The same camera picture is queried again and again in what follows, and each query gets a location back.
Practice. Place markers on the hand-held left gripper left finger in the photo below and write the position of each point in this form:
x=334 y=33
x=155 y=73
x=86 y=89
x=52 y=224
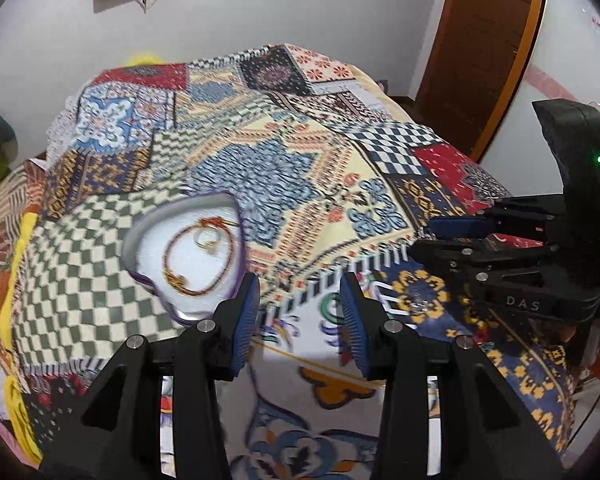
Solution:
x=246 y=310

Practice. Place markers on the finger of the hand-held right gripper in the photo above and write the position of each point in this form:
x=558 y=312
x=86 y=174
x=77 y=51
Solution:
x=455 y=227
x=460 y=255

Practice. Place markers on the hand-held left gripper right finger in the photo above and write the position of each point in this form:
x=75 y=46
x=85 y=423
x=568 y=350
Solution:
x=352 y=310

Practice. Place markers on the small silver jewelry piece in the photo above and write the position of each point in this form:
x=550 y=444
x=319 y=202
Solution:
x=420 y=303

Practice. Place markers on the white heart-shaped jewelry tray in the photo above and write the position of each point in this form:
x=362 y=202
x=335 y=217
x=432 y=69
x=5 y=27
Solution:
x=192 y=255

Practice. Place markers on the patchwork patterned blanket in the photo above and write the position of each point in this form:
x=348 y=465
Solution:
x=280 y=170

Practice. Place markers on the brown wooden door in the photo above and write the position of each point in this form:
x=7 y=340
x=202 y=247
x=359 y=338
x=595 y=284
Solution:
x=480 y=60

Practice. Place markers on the pink cloth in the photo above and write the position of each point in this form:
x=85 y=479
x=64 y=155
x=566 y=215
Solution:
x=10 y=435

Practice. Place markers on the yellow cloth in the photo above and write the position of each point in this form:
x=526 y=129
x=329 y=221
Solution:
x=142 y=58

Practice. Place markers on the pink wall decoration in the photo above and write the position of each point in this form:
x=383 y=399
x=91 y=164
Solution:
x=597 y=21

